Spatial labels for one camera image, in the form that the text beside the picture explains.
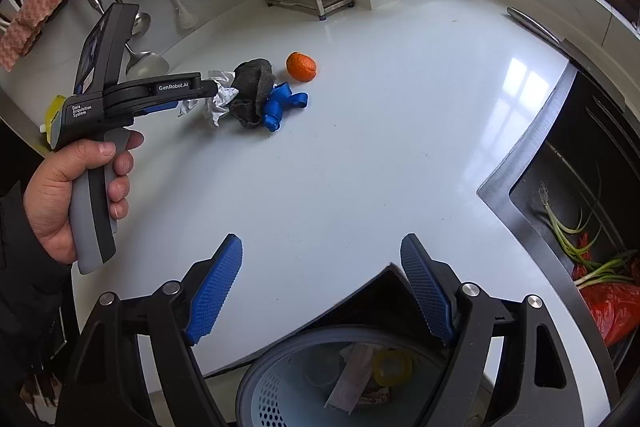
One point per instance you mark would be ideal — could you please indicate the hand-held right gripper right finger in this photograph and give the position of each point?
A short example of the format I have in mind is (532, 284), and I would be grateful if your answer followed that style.
(427, 292)

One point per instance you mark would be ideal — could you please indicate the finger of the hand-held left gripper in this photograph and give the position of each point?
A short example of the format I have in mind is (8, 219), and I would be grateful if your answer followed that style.
(210, 83)

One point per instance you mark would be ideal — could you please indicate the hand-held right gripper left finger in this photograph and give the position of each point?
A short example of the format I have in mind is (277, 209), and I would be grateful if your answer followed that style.
(215, 292)

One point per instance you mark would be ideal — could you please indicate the black sock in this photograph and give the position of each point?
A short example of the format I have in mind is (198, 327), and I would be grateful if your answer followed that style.
(252, 82)

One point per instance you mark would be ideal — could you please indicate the blue ribbon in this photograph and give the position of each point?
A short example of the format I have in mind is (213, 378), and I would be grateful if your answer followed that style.
(277, 104)

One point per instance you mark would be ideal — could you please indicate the yellow plastic lid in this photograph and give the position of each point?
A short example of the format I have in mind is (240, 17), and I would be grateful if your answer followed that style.
(380, 367)

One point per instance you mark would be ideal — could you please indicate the orange tangerine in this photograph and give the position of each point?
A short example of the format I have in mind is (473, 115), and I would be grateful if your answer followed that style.
(301, 67)

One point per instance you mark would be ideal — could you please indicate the printed snack wrapper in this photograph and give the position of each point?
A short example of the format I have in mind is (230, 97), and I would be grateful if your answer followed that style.
(380, 394)

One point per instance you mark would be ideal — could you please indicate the pink paper strip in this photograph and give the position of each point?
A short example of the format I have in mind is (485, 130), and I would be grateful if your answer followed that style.
(350, 382)

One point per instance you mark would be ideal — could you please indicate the grey round trash bin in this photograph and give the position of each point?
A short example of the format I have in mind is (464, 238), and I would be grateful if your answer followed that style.
(300, 387)

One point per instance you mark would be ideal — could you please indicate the person's left forearm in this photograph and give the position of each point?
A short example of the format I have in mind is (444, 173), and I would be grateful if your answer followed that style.
(25, 307)

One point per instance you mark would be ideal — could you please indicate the person's left hand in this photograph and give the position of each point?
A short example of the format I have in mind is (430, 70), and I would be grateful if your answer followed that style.
(50, 202)

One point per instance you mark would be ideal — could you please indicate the steel spatula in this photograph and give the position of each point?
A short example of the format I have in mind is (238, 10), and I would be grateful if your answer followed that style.
(145, 62)

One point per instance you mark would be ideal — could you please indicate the pink fluffy cloth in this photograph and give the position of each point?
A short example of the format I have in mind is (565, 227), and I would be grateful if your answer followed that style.
(30, 22)

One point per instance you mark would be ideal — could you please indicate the green onions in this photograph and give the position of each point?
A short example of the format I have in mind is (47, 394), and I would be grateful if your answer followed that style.
(562, 232)

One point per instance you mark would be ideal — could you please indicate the red plastic bag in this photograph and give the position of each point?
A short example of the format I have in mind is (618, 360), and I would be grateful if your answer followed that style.
(610, 307)

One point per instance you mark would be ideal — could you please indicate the black kitchen sink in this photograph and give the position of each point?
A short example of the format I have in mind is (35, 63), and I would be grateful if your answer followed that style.
(560, 147)

